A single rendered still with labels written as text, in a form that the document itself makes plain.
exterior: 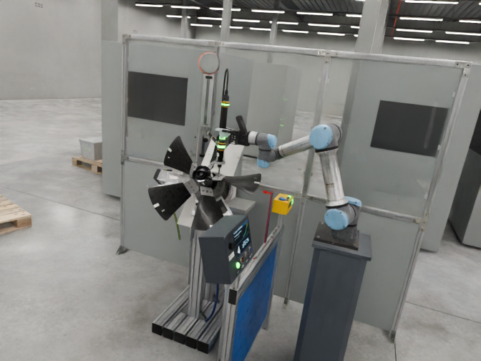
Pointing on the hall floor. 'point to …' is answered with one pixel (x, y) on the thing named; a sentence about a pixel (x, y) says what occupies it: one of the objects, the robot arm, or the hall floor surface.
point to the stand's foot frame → (200, 337)
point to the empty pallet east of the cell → (8, 209)
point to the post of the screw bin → (223, 321)
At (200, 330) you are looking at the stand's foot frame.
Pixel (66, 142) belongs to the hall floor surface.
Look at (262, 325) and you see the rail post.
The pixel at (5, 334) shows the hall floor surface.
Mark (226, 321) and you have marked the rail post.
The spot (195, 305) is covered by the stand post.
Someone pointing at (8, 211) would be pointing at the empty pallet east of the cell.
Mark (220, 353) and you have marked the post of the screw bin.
